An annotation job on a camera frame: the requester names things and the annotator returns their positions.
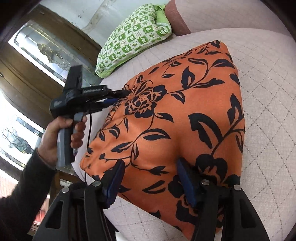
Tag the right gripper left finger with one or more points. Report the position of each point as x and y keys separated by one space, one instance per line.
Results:
x=77 y=211

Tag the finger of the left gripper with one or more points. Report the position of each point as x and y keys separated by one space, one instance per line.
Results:
x=115 y=94
x=107 y=102

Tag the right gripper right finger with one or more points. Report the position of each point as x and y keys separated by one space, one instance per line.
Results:
x=240 y=219

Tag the orange black floral blouse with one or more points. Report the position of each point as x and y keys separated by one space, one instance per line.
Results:
x=188 y=106

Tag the black sleeved left forearm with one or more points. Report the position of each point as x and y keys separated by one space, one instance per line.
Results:
x=19 y=210

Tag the person left hand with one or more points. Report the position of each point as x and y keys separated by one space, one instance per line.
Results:
x=47 y=150

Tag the wooden stained glass door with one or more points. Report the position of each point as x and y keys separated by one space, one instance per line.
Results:
x=36 y=56

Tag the green white checkered pillow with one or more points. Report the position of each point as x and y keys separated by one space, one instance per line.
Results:
x=146 y=26

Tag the pink bolster cushion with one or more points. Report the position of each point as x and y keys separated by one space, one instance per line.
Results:
x=194 y=16

